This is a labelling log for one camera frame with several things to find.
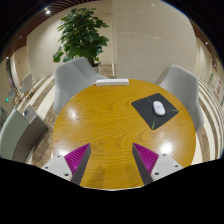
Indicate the white power strip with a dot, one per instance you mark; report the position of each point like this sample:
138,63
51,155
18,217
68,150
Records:
112,82

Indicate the grey upholstered armchair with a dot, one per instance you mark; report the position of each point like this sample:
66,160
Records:
71,81
183,86

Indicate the white cartoon-print computer mouse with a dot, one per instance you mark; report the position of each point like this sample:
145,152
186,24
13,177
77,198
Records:
159,108

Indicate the small white chair wooden legs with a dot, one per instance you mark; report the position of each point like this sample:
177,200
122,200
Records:
26,83

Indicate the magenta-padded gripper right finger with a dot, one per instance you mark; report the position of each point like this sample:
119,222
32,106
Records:
165,164

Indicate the large green potted plant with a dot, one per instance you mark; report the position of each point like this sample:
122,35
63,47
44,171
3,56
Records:
81,35

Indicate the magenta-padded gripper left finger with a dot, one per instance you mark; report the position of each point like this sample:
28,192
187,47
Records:
60,165

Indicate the black mouse pad green lines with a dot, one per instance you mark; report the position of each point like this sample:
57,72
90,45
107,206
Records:
143,108

